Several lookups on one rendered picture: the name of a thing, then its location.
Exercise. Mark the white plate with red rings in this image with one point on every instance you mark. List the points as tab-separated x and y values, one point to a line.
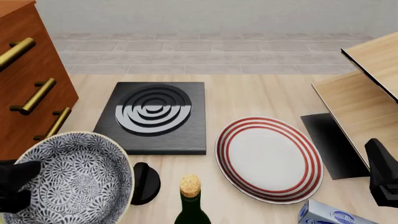
267	161

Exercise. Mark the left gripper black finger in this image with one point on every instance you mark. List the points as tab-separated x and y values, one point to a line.
26	171

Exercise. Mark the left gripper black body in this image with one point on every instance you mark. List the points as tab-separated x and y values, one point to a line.
12	201

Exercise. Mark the blue-white patterned bowl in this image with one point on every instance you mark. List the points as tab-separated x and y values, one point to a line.
84	177

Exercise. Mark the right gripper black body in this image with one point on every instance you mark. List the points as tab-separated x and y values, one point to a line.
385	196

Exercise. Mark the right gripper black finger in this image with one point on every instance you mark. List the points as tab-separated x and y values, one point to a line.
384	161

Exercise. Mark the flat black stove plate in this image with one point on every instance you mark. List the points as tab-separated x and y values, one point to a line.
186	135

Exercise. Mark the wooden cabinet drawer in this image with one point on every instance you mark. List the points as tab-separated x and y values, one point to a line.
46	67
21	25
66	98

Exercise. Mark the blue and white food box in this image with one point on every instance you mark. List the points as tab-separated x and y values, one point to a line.
326	213

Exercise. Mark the dark green bottle with cork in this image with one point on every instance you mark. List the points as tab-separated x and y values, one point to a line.
191	210

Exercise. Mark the round black stove knob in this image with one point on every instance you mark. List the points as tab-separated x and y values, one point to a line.
146	184

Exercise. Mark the wooden cabinet with drawers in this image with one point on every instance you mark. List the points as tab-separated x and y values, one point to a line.
46	65

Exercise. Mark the pale wooden wine rack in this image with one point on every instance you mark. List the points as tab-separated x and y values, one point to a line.
354	102

